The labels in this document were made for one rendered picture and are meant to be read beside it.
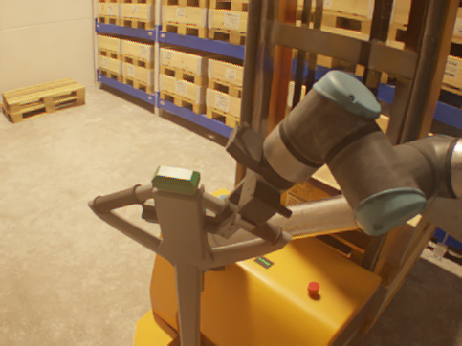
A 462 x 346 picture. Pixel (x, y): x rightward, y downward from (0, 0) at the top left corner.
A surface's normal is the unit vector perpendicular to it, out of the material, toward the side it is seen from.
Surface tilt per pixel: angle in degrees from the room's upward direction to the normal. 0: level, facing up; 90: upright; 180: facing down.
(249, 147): 33
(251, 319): 74
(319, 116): 79
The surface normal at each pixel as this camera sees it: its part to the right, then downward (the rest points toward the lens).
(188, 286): -0.18, 0.46
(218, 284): -0.66, 0.05
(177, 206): -0.19, 0.69
